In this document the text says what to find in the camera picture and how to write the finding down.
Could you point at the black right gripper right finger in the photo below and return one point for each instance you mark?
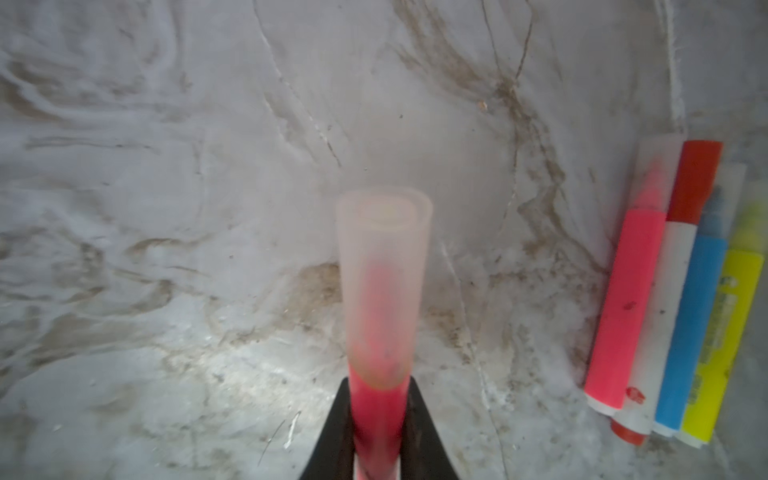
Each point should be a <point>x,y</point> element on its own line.
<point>422,454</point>

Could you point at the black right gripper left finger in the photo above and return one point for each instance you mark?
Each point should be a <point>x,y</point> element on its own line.
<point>333,456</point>

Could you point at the translucent greenish pen cap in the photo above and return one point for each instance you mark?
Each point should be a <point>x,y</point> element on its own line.
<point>383,238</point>

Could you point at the pink highlighter pen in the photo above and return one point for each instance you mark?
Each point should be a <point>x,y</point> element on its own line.
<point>632,272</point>
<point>378,420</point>

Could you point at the blue highlighter pen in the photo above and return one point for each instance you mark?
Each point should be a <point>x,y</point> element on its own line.
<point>698,295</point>

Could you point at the white marker pen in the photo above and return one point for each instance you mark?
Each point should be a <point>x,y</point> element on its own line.
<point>694,181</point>

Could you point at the yellow highlighter pen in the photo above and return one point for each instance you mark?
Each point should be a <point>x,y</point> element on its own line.
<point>736,287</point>

